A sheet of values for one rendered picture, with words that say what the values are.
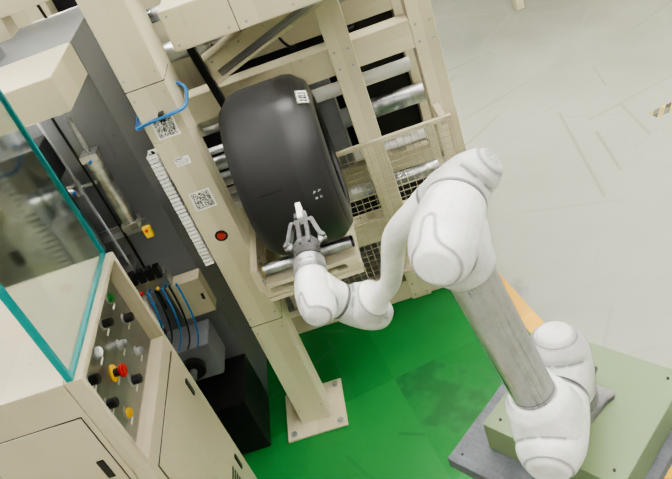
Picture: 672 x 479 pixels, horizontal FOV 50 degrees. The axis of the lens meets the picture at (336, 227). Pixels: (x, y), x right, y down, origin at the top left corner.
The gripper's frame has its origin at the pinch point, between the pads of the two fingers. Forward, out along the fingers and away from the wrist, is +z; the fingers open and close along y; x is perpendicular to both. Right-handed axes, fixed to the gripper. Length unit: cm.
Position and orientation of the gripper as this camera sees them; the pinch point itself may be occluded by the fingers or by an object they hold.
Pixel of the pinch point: (299, 213)
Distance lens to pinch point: 212.2
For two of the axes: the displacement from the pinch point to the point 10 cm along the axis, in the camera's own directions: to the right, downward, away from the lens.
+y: -9.5, 3.1, 0.7
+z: -1.6, -6.6, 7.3
